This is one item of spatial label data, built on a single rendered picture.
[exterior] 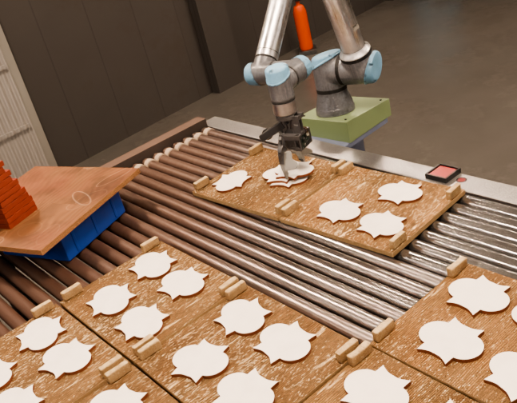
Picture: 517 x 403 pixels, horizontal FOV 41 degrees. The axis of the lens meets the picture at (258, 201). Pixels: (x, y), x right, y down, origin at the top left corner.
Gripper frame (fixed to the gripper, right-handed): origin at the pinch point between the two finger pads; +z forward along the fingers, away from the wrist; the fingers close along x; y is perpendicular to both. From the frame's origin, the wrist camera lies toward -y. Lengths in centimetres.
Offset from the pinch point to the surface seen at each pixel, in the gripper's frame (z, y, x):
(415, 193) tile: 1.8, 43.7, -5.6
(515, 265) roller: 5, 77, -29
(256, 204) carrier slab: 2.7, -3.5, -18.6
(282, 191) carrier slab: 2.7, 0.8, -9.8
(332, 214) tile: 1.8, 24.8, -21.0
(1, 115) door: 35, -312, 106
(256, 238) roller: 4.6, 5.5, -33.5
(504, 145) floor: 96, 5, 208
